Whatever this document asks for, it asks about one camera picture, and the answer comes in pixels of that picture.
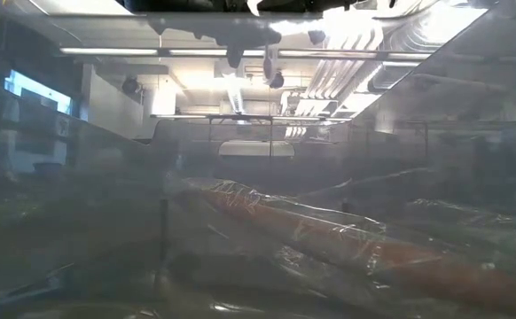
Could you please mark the green toothbrush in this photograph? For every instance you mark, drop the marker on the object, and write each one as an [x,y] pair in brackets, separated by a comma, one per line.
[462,217]

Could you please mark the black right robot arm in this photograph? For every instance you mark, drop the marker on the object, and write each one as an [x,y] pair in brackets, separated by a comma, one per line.
[311,5]

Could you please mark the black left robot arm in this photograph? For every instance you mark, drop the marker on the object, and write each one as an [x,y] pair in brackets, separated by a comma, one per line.
[174,5]

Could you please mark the ceiling light strip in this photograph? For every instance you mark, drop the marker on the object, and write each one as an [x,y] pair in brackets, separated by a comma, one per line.
[196,52]
[329,54]
[107,51]

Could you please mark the white rectangular panel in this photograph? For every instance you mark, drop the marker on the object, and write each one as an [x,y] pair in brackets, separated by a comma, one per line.
[256,148]

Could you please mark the black round ceiling lamp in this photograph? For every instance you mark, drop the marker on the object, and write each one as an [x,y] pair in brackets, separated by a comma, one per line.
[130,84]

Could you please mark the clear plastic bin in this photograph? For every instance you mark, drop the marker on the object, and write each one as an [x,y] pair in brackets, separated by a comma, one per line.
[107,248]

